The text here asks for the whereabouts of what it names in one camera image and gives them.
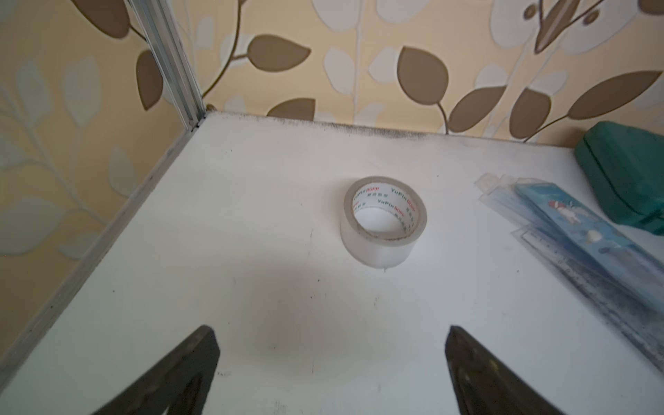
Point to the aluminium frame post back left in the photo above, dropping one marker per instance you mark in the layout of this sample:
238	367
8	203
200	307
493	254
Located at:
158	23

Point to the clear packing tape roll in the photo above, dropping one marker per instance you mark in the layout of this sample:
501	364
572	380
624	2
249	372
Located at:
382	220

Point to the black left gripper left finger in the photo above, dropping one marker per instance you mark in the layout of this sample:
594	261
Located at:
178	384

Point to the blue ruler set pouch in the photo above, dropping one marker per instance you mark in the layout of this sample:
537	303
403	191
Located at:
640	273

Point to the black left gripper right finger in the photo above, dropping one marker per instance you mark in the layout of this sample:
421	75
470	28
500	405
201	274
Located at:
485	385

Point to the green plastic tool case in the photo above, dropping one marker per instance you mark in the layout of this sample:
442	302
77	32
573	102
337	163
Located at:
624	166

